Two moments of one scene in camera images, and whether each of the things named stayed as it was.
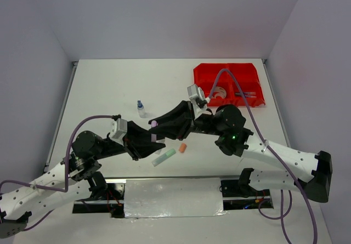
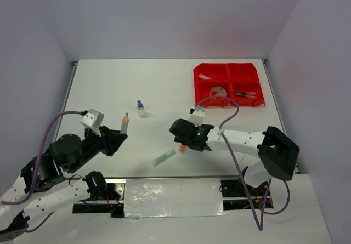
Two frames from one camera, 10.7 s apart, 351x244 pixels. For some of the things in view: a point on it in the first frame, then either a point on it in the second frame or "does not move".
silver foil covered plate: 175,197 does not move
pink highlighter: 153,137 -> 204,77
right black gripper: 178,130 -> 177,140
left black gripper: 140,146 -> 112,140
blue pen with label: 246,93 does not move
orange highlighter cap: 182,147 does not move
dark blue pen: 245,96 does not move
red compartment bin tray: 204,74 does not move
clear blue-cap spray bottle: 140,108 does not move
